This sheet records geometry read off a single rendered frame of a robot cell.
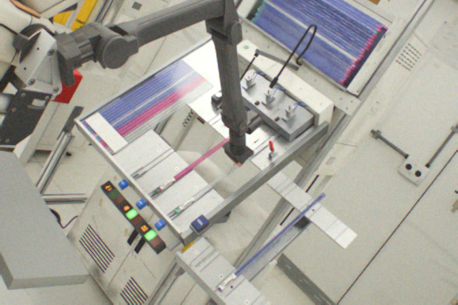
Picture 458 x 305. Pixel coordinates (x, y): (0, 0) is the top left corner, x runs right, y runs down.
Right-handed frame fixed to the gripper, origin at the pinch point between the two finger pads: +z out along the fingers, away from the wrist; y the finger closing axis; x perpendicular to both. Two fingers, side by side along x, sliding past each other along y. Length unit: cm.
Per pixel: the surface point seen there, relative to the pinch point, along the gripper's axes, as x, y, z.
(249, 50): -38, 35, -7
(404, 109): -147, 11, 101
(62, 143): 42, 61, 9
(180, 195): 23.8, 4.6, 0.8
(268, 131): -18.3, 3.6, 1.0
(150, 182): 28.1, 16.3, 0.8
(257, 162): -5.6, -3.7, 0.9
